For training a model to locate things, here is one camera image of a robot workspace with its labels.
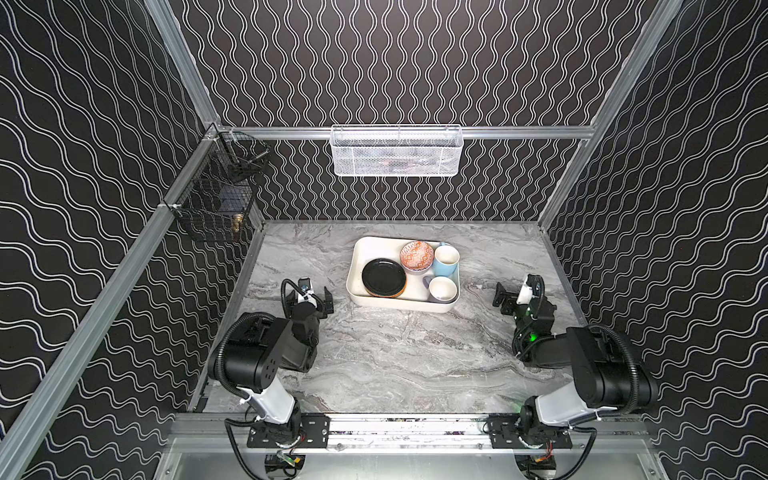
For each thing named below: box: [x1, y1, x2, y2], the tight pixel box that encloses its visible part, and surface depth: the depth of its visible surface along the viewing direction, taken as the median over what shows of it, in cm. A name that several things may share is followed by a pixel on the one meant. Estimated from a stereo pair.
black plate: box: [361, 258, 407, 298], surface depth 101 cm
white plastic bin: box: [346, 236, 460, 313], surface depth 102 cm
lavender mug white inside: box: [422, 275, 458, 304], surface depth 97 cm
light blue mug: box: [433, 241, 460, 277], surface depth 101 cm
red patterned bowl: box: [399, 240, 435, 275], surface depth 105 cm
